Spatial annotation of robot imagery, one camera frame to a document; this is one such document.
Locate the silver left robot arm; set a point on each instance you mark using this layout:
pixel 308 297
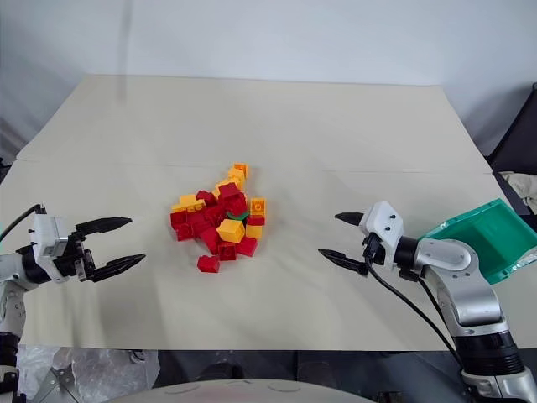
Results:
pixel 12 268

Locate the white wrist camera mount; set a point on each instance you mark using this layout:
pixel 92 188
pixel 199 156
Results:
pixel 384 220
pixel 45 233

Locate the pale rounded robot body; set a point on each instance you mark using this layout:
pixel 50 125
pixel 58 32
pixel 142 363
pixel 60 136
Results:
pixel 260 391

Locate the black furniture frame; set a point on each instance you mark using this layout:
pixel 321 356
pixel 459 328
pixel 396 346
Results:
pixel 514 126

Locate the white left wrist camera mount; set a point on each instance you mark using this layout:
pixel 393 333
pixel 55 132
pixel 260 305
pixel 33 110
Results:
pixel 45 233

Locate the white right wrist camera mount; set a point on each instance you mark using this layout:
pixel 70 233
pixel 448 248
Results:
pixel 384 220

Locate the green toy block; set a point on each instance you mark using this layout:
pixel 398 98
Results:
pixel 236 216

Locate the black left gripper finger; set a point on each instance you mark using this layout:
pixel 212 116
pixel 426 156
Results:
pixel 105 223
pixel 117 265

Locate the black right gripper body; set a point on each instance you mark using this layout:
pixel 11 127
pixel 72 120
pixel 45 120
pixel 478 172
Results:
pixel 374 249

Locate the clear plastic bag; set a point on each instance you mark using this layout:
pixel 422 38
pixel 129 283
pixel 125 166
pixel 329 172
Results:
pixel 96 369

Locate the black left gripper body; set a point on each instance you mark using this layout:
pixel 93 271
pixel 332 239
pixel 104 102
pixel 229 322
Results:
pixel 74 260

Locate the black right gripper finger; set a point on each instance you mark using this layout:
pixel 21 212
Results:
pixel 344 260
pixel 350 218

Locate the beige crumpled cloth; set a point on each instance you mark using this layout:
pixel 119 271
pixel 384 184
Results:
pixel 522 186

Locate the grey metal bracket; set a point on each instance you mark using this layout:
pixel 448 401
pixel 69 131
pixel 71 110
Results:
pixel 56 382

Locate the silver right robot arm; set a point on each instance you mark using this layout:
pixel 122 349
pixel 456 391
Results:
pixel 461 268

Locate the green plastic bin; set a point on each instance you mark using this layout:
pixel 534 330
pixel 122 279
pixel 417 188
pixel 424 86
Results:
pixel 491 239

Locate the red toy block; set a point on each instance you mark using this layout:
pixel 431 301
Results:
pixel 215 212
pixel 178 218
pixel 184 233
pixel 197 218
pixel 204 197
pixel 201 229
pixel 227 252
pixel 229 191
pixel 208 264
pixel 211 240
pixel 237 203
pixel 246 247

